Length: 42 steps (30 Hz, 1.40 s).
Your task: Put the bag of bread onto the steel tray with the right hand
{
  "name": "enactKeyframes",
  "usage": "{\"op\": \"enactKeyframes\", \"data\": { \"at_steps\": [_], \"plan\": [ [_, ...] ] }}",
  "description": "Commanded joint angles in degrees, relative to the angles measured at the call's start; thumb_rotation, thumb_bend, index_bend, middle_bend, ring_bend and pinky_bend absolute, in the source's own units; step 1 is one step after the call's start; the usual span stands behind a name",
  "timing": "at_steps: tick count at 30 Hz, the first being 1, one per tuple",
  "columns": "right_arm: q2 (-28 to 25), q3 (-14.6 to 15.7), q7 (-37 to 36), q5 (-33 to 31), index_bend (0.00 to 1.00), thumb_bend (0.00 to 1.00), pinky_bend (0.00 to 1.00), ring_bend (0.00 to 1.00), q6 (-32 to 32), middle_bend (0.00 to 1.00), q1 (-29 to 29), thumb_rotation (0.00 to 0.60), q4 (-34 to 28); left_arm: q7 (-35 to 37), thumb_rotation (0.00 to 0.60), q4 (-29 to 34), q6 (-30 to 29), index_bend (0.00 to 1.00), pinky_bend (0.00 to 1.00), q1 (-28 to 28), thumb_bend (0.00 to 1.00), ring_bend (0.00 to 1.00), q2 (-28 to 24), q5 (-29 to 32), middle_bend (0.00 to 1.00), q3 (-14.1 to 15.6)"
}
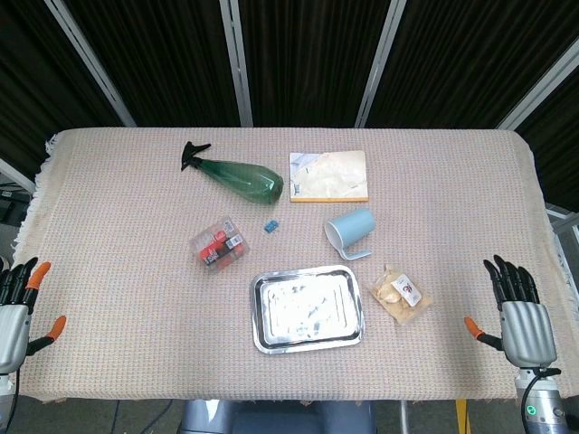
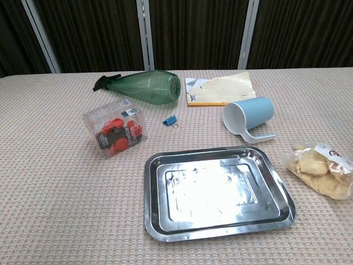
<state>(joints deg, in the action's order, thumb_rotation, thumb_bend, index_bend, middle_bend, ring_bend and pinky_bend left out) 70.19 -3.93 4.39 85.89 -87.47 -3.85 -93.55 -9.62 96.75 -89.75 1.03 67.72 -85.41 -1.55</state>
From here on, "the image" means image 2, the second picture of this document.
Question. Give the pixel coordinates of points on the bagged snack packet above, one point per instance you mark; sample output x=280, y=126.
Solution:
x=317, y=169

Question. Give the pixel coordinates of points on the stainless steel tray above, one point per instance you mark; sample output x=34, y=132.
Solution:
x=215, y=190

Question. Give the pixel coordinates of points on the blue binder clip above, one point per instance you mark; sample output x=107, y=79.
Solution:
x=169, y=121

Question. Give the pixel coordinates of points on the green plastic spray bottle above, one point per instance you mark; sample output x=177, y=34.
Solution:
x=150, y=86

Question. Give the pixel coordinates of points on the clear box of red clips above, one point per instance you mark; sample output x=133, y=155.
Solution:
x=117, y=129

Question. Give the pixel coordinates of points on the worn yellow-edged notebook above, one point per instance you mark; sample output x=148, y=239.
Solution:
x=220, y=89

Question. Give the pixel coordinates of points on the light blue plastic mug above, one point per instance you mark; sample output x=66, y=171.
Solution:
x=249, y=116

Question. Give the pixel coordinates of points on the beige woven tablecloth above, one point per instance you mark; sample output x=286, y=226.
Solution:
x=69, y=193

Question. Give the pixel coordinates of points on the grey metal frame post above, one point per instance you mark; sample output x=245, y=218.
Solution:
x=248, y=34
x=145, y=34
x=41, y=36

